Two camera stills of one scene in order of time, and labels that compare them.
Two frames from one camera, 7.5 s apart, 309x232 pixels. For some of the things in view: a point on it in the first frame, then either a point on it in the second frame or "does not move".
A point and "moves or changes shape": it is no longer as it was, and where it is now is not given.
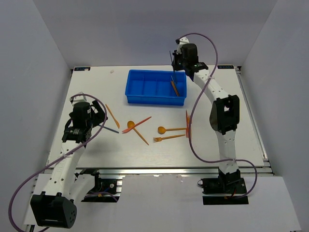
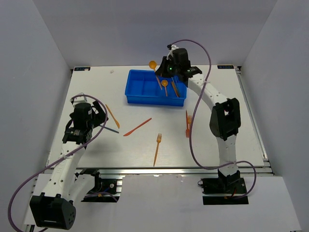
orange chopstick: [175, 88] does not move
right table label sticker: [225, 67] does not move
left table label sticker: [81, 68] does not move
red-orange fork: [187, 124] does not move
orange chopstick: [175, 88] does not move
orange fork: [157, 139] → [159, 138]
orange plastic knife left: [116, 121] does not move
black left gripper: [99, 116] does not move
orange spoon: [161, 130] → [164, 83]
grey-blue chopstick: [171, 60] moves or changes shape
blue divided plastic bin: [156, 87] does not move
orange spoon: [131, 123] → [152, 65]
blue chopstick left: [108, 128] does not move
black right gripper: [175, 55] → [161, 71]
